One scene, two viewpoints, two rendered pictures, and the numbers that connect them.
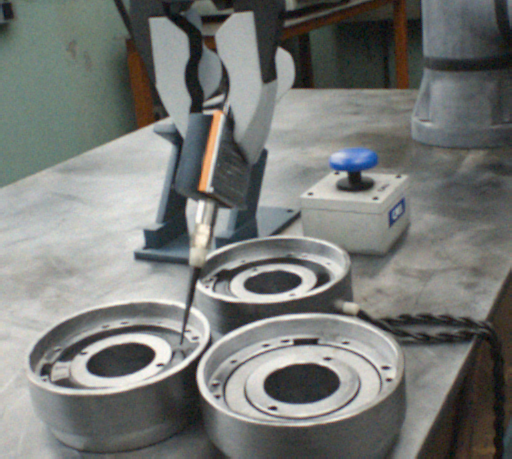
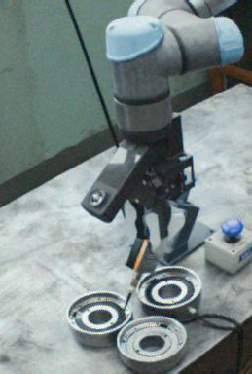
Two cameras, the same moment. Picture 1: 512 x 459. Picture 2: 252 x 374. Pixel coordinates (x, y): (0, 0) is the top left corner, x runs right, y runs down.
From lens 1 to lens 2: 0.63 m
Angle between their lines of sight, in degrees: 24
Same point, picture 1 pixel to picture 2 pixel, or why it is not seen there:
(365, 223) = (228, 260)
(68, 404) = (77, 332)
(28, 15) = not seen: outside the picture
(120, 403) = (92, 336)
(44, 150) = not seen: hidden behind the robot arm
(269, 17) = (162, 220)
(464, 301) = (243, 310)
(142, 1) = not seen: hidden behind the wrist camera
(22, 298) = (76, 261)
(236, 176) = (151, 262)
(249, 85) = (156, 237)
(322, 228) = (212, 255)
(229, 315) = (144, 306)
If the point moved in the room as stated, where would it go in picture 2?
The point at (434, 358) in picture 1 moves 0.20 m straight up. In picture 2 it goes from (212, 336) to (213, 239)
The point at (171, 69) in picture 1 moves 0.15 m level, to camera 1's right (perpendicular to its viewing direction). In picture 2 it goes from (130, 218) to (231, 227)
